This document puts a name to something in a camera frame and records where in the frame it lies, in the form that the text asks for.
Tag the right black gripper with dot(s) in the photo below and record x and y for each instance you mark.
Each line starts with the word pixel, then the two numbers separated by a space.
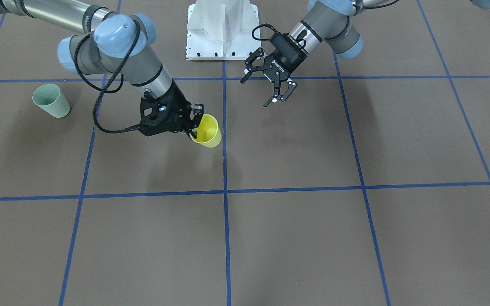
pixel 178 106

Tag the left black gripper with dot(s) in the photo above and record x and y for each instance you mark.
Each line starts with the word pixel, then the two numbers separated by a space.
pixel 282 67

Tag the yellow plastic cup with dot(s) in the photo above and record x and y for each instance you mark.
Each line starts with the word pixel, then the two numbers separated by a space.
pixel 208 132

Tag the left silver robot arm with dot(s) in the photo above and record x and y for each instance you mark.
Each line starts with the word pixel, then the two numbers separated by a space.
pixel 380 39

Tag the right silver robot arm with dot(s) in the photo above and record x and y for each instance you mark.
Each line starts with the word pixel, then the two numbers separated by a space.
pixel 106 42

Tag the green plastic cup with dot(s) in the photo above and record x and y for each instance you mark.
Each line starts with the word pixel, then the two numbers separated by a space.
pixel 50 98

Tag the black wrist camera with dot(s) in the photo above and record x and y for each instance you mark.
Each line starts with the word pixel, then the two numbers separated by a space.
pixel 157 116

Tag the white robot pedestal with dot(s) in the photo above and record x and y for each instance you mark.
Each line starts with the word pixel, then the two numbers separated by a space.
pixel 221 30

